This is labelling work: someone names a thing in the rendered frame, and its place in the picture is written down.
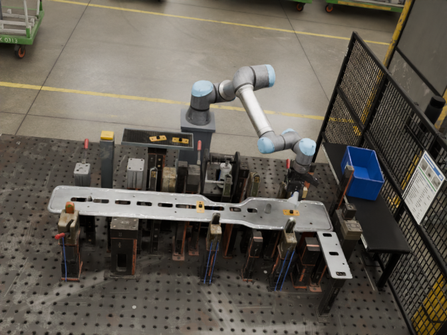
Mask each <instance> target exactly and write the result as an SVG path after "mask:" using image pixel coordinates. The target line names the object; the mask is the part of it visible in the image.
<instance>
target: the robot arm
mask: <svg viewBox="0 0 447 335"><path fill-rule="evenodd" d="M274 83H275V71H274V69H273V68H272V66H271V65H269V64H265V65H257V66H244V67H241V68H240V69H238V70H237V71H236V73H235V74H234V76H233V80H225V81H223V82H219V83H213V84H212V83H211V82H210V81H205V80H200V81H197V82H195V83H194V85H193V87H192V95H191V100H190V107H189V109H188V111H187V112H186V120H187V122H189V123H191V124H193V125H196V126H205V125H207V124H209V123H210V121H211V115H210V104H215V103H221V102H231V101H233V100H235V98H236V97H238V98H239V99H240V100H241V103H242V104H243V107H244V108H245V111H246V112H247V115H248V117H249V119H250V121H251V123H252V125H253V127H254V129H255V131H256V133H257V135H258V137H259V140H258V142H257V145H258V149H259V151H260V152H261V153H263V154H270V153H273V152H278V151H283V150H289V149H291V150H292V151H293V152H294V153H296V157H295V161H294V164H293V167H291V166H289V170H288V172H287V174H286V175H285V178H286V177H287V180H285V179H284V183H286V184H287V185H286V186H285V189H286V191H290V192H291V195H293V197H290V198H289V199H288V202H290V203H293V204H295V209H296V208H297V207H298V206H299V204H300V202H301V199H302V196H303V189H304V185H305V184H304V182H305V181H307V182H308V183H310V184H311V185H314V186H315V187H317V186H318V185H319V184H320V183H319V180H318V179H317V178H316V177H314V176H312V175H311V174H309V173H308V171H309V167H310V165H311V161H312V159H313V155H314V153H315V148H316V143H315V142H314V141H313V140H311V139H309V138H302V137H301V136H300V135H299V134H298V133H297V132H296V131H294V130H293V129H291V128H288V129H286V130H284V131H283V132H282V134H281V135H275V133H274V131H273V128H272V127H271V124H270V123H269V121H268V119H267V117H266V115H265V113H264V111H263V109H262V107H261V105H260V103H259V101H258V99H257V98H256V96H255V94H254V92H253V91H256V90H260V89H262V88H270V87H272V86H273V85H274ZM297 190H298V192H297Z"/></svg>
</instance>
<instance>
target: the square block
mask: <svg viewBox="0 0 447 335"><path fill-rule="evenodd" d="M362 232H363V230H362V229H361V226H360V224H359V222H358V221H349V220H344V221H343V224H342V225H341V230H340V231H339V234H338V236H337V237H338V239H339V242H340V244H341V248H342V250H343V253H344V255H345V258H346V260H347V263H348V261H349V259H350V257H351V255H352V253H353V250H354V248H355V246H356V244H357V242H358V240H359V239H360V238H361V234H362ZM325 276H326V278H327V279H330V275H329V272H328V269H327V268H326V269H325Z"/></svg>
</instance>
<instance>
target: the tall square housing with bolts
mask: <svg viewBox="0 0 447 335"><path fill-rule="evenodd" d="M143 173H144V160H143V159H135V158H129V160H128V167H127V186H126V188H128V190H138V191H141V189H142V182H143Z"/></svg>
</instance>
